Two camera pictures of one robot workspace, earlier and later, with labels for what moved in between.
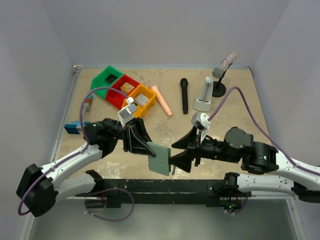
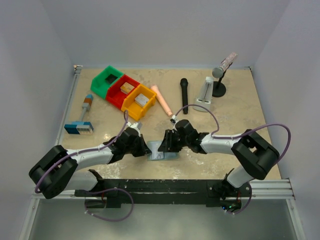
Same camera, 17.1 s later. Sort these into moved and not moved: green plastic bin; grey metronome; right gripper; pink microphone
Moved: right gripper
Not moved: green plastic bin; grey metronome; pink microphone
